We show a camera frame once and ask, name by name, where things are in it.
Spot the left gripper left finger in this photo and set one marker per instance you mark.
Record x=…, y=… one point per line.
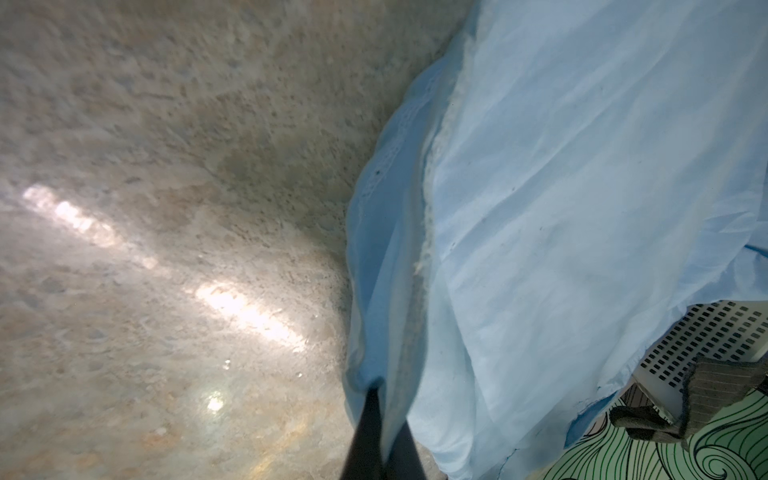
x=364, y=460

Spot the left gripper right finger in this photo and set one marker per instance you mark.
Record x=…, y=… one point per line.
x=403, y=462

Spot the light blue long sleeve shirt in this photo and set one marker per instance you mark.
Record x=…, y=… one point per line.
x=549, y=199

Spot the dark grey striped shirt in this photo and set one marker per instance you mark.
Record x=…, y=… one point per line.
x=711, y=386

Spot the white perforated plastic basket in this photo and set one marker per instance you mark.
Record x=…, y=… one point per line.
x=727, y=331

